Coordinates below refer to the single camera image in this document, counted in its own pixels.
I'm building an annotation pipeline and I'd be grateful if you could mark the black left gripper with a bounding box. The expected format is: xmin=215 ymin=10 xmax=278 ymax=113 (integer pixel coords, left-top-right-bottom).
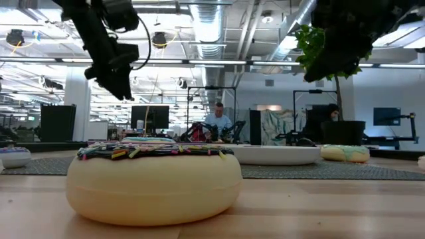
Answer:
xmin=84 ymin=42 xmax=140 ymax=102

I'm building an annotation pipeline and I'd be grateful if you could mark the large mint green donut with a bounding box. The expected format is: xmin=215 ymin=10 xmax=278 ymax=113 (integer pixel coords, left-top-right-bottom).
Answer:
xmin=320 ymin=144 xmax=371 ymax=163

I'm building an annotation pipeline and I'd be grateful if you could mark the large chocolate sprinkle donut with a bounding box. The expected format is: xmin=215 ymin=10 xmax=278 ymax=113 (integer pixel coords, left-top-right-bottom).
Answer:
xmin=65 ymin=141 xmax=244 ymax=227

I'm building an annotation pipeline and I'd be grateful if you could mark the small purple blue donut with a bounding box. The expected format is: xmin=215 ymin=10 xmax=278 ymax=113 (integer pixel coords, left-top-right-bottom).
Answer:
xmin=0 ymin=147 xmax=33 ymax=169

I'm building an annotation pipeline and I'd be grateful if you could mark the black computer monitor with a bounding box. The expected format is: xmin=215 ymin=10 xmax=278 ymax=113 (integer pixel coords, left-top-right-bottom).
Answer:
xmin=130 ymin=105 xmax=170 ymax=130

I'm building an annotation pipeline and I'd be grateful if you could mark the person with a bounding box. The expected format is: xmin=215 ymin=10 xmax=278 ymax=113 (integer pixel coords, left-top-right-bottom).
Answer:
xmin=323 ymin=103 xmax=341 ymax=122
xmin=203 ymin=102 xmax=233 ymax=142

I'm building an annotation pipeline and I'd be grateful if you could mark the purple round plate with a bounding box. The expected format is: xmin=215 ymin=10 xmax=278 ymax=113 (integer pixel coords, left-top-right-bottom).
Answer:
xmin=86 ymin=139 xmax=124 ymax=146

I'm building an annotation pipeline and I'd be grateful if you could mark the black ceiling spotlight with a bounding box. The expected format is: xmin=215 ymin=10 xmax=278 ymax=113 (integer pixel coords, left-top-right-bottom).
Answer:
xmin=5 ymin=29 xmax=25 ymax=46
xmin=151 ymin=31 xmax=168 ymax=50

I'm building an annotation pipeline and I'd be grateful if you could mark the black partition panel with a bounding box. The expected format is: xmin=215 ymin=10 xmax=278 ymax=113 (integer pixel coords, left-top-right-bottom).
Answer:
xmin=40 ymin=104 xmax=77 ymax=143

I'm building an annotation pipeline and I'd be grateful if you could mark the green plant in black pot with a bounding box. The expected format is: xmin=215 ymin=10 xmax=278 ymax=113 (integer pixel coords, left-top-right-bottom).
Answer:
xmin=294 ymin=25 xmax=373 ymax=146

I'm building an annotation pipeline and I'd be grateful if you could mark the pale green draped cloth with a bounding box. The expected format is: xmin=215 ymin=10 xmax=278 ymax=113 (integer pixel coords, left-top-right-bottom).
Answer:
xmin=260 ymin=109 xmax=308 ymax=146

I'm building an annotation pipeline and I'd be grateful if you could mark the long ceiling light strip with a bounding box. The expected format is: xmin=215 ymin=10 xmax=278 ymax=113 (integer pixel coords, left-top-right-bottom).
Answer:
xmin=0 ymin=58 xmax=425 ymax=69

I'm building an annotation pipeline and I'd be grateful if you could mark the black upright panel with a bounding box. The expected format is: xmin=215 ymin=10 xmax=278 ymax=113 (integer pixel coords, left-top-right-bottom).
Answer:
xmin=248 ymin=109 xmax=262 ymax=146

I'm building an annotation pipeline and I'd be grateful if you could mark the white round plate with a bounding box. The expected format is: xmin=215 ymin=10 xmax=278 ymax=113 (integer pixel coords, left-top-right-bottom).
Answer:
xmin=228 ymin=144 xmax=321 ymax=166

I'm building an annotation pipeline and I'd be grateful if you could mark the dark grey woven placemat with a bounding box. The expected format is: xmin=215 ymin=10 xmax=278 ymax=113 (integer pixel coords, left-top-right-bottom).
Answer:
xmin=1 ymin=155 xmax=425 ymax=182

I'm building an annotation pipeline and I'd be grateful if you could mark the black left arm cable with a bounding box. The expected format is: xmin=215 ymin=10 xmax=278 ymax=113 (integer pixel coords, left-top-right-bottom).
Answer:
xmin=131 ymin=15 xmax=153 ymax=71

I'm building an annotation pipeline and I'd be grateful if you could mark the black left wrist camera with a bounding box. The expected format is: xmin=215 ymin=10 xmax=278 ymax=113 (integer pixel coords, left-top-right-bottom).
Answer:
xmin=101 ymin=0 xmax=140 ymax=33

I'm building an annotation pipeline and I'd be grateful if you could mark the dark wall screen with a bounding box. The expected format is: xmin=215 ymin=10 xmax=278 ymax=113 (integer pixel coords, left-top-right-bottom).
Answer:
xmin=373 ymin=107 xmax=402 ymax=127

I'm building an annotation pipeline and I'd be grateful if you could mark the black aluminium table frame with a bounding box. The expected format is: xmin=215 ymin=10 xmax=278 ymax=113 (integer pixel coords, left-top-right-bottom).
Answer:
xmin=0 ymin=141 xmax=425 ymax=162

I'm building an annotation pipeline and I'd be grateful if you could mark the silver ventilation duct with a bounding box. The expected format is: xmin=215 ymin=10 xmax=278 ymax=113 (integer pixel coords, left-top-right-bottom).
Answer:
xmin=189 ymin=0 xmax=230 ymax=104

